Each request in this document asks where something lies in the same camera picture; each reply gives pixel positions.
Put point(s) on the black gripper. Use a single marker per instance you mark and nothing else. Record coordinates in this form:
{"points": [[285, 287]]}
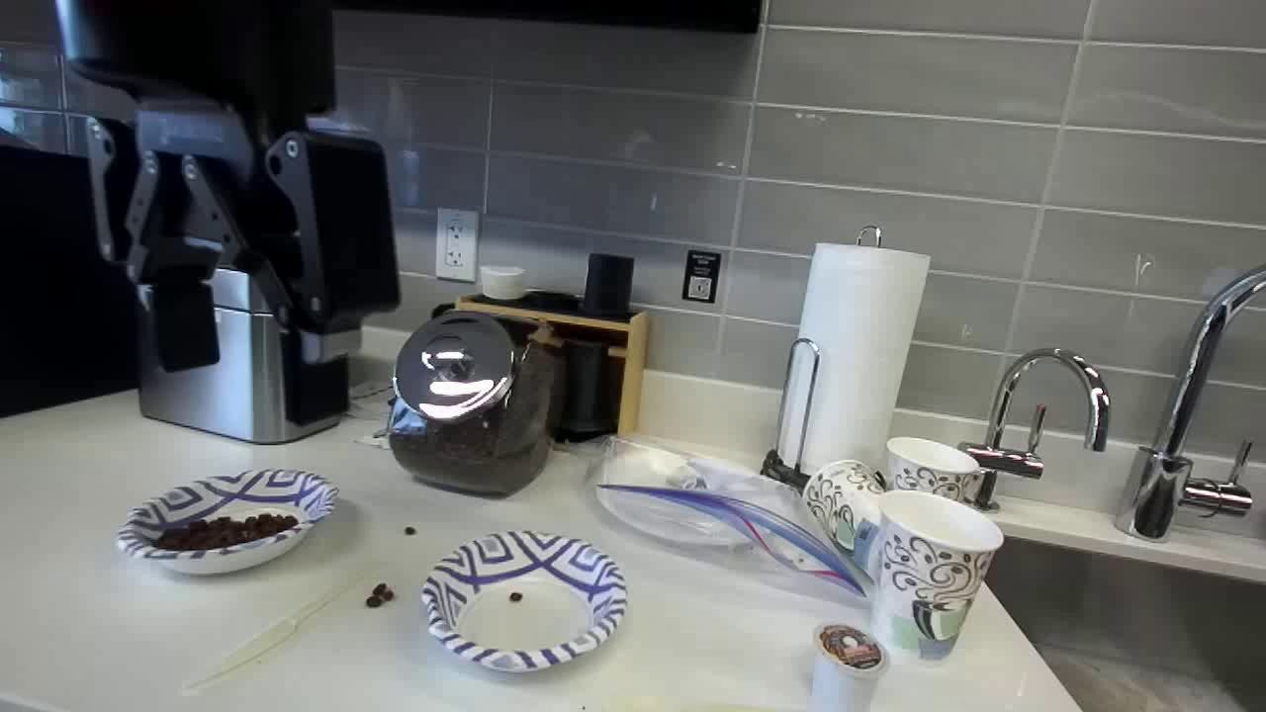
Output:
{"points": [[201, 63]]}

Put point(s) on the blue patterned paper bowl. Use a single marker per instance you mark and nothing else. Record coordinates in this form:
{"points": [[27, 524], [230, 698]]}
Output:
{"points": [[269, 493], [476, 568]]}

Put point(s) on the black monitor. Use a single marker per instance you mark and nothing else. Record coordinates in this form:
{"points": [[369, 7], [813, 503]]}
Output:
{"points": [[61, 289]]}

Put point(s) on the stainless steel bin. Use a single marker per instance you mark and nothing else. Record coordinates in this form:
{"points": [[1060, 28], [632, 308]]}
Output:
{"points": [[239, 380]]}

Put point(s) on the coffee bean pile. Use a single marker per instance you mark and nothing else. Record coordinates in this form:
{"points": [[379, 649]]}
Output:
{"points": [[223, 532]]}

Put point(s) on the small white round container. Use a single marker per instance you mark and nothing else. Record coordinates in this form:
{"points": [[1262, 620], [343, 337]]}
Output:
{"points": [[504, 284]]}

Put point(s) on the black canister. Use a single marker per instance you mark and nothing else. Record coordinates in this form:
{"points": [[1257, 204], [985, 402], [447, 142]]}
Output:
{"points": [[587, 391]]}

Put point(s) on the tall black box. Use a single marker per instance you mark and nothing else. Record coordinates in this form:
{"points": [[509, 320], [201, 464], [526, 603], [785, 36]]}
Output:
{"points": [[608, 284]]}

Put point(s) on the dark upper cabinet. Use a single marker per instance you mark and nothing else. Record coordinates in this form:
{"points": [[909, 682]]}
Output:
{"points": [[555, 15]]}

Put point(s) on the wooden counter rack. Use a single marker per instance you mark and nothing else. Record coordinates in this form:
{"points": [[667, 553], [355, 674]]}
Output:
{"points": [[633, 371]]}

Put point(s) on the white oval serving dish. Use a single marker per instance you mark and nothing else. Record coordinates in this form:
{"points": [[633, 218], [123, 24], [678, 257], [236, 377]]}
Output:
{"points": [[675, 503]]}

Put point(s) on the white paper towel roll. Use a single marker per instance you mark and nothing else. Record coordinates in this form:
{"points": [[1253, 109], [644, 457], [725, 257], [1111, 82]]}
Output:
{"points": [[857, 357]]}

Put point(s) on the white mug black swirl pattern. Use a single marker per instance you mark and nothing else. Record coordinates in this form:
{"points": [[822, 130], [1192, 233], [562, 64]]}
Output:
{"points": [[835, 510], [933, 467]]}

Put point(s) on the white coffee pod cup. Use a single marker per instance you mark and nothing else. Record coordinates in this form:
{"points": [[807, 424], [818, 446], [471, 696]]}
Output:
{"points": [[844, 660]]}

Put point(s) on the patterned paper cup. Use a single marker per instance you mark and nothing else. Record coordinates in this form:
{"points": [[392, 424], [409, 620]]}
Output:
{"points": [[933, 568]]}

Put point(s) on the small chrome faucet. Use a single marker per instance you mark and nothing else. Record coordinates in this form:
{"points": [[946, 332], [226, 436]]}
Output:
{"points": [[1012, 461]]}

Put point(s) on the tall chrome faucet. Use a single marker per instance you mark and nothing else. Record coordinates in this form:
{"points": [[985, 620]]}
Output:
{"points": [[1159, 489]]}

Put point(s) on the grey sink basin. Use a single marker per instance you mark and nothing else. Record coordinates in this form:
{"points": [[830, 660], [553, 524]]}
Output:
{"points": [[1133, 634]]}

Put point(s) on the white wall outlet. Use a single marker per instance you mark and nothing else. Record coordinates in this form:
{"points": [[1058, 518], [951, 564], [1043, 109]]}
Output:
{"points": [[458, 242]]}

